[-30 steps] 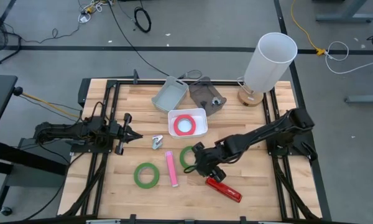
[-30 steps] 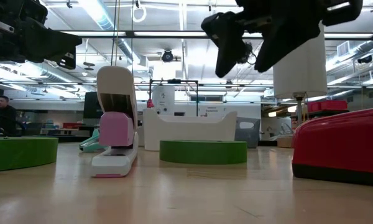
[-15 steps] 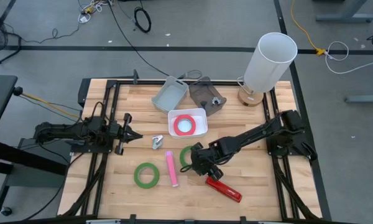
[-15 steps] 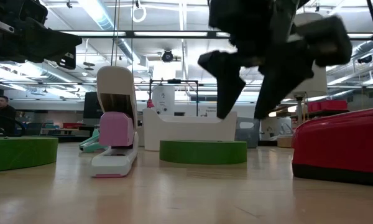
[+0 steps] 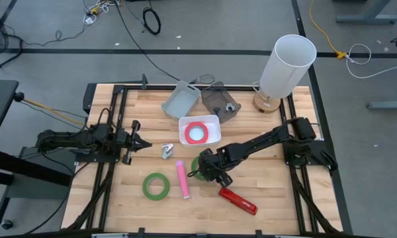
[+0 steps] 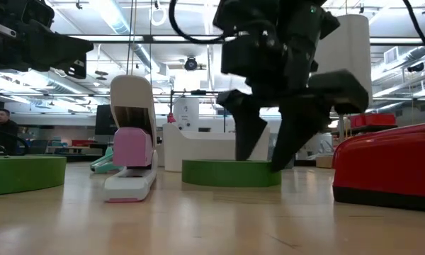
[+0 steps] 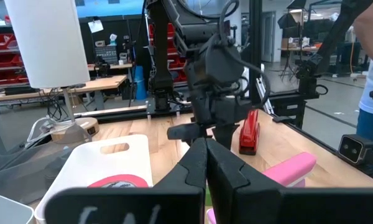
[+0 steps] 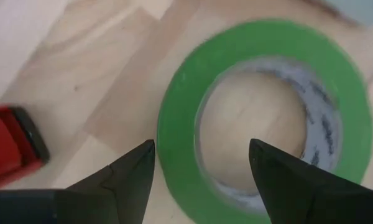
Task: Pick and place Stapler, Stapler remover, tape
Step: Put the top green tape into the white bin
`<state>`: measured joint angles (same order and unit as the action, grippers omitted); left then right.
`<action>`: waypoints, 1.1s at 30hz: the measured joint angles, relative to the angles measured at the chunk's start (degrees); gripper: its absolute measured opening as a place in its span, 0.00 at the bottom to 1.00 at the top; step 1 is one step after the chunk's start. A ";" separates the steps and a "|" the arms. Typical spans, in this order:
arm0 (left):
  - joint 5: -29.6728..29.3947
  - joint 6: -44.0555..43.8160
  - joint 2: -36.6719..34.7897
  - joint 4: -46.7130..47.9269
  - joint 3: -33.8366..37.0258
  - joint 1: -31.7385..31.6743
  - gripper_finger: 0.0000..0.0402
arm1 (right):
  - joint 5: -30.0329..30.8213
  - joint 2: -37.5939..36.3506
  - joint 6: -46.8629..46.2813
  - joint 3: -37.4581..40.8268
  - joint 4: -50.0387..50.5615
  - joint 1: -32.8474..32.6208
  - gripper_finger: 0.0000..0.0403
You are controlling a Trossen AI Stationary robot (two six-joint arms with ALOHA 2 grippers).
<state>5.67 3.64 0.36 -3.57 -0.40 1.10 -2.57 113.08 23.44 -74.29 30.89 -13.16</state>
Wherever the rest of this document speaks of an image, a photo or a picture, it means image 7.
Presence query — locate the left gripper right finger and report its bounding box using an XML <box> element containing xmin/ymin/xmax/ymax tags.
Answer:
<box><xmin>206</xmin><ymin>138</ymin><xmax>373</xmax><ymax>224</ymax></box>

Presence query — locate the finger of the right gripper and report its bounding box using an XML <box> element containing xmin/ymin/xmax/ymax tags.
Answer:
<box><xmin>211</xmin><ymin>123</ymin><xmax>241</xmax><ymax>150</ymax></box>

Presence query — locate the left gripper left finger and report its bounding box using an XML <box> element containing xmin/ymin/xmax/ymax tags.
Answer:
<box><xmin>45</xmin><ymin>138</ymin><xmax>208</xmax><ymax>224</ymax></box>

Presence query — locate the red stapler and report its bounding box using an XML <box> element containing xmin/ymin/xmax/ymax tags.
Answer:
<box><xmin>238</xmin><ymin>109</ymin><xmax>261</xmax><ymax>156</ymax></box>

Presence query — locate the green masking tape roll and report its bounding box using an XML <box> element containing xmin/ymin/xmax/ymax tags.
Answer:
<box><xmin>205</xmin><ymin>183</ymin><xmax>213</xmax><ymax>207</ymax></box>

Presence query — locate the pink marker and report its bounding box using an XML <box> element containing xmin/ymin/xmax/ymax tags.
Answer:
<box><xmin>206</xmin><ymin>151</ymin><xmax>318</xmax><ymax>224</ymax></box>

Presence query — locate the red tape roll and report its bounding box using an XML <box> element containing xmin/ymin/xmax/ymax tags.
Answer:
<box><xmin>87</xmin><ymin>174</ymin><xmax>150</xmax><ymax>189</ymax></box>

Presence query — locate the silver aluminium extrusion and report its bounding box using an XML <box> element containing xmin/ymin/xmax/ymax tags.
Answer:
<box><xmin>255</xmin><ymin>77</ymin><xmax>275</xmax><ymax>115</ymax></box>

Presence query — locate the red storage bin shelf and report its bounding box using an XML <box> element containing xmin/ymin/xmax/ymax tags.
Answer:
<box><xmin>0</xmin><ymin>32</ymin><xmax>30</xmax><ymax>88</ymax></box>
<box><xmin>147</xmin><ymin>23</ymin><xmax>189</xmax><ymax>86</ymax></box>

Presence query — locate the blue barrel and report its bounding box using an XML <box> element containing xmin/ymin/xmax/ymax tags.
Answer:
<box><xmin>132</xmin><ymin>65</ymin><xmax>149</xmax><ymax>101</ymax></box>

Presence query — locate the white plastic bin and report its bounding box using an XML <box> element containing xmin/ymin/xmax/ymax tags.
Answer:
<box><xmin>34</xmin><ymin>134</ymin><xmax>154</xmax><ymax>224</ymax></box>

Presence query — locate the black studio light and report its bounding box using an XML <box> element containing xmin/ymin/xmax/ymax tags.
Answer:
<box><xmin>277</xmin><ymin>0</ymin><xmax>307</xmax><ymax>29</ymax></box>

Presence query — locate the wooden workbench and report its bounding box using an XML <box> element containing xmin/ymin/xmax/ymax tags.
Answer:
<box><xmin>0</xmin><ymin>74</ymin><xmax>128</xmax><ymax>108</ymax></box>

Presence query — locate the grey small parts cabinet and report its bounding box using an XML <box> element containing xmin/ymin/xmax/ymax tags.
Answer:
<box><xmin>94</xmin><ymin>45</ymin><xmax>119</xmax><ymax>65</ymax></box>

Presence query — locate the dark translucent plastic bin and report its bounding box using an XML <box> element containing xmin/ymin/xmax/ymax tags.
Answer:
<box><xmin>0</xmin><ymin>136</ymin><xmax>93</xmax><ymax>206</ymax></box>

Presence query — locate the white paper sheet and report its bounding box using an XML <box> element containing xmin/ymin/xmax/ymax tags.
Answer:
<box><xmin>87</xmin><ymin>19</ymin><xmax>104</xmax><ymax>34</ymax></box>

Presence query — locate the grey plastic bin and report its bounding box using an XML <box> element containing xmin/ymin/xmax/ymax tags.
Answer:
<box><xmin>0</xmin><ymin>190</ymin><xmax>35</xmax><ymax>224</ymax></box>

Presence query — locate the white shade table lamp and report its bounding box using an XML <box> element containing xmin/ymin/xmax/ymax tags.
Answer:
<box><xmin>4</xmin><ymin>0</ymin><xmax>100</xmax><ymax>144</ymax></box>

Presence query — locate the black depth camera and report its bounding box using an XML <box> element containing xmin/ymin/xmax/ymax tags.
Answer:
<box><xmin>338</xmin><ymin>133</ymin><xmax>373</xmax><ymax>166</ymax></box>

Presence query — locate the white lamp cable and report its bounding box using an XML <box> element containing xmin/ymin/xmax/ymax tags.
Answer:
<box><xmin>24</xmin><ymin>116</ymin><xmax>78</xmax><ymax>147</ymax></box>

